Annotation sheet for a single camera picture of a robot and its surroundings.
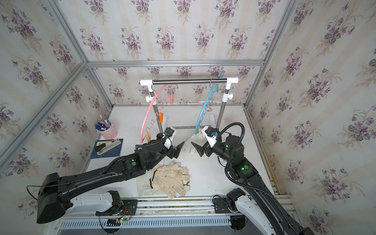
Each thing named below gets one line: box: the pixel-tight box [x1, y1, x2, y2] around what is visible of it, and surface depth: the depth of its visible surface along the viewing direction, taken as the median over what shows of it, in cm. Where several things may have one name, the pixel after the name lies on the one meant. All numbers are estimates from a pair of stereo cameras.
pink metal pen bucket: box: [96, 120, 119, 140], surface depth 97 cm
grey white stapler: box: [94, 138, 122, 156], surface depth 94 cm
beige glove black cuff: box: [149, 160, 190, 198], surface depth 81 cm
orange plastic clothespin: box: [158, 112, 164, 123], surface depth 81 cm
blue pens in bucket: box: [94, 114, 112, 131], surface depth 97 cm
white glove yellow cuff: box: [184, 133, 208, 155], surface depth 85 cm
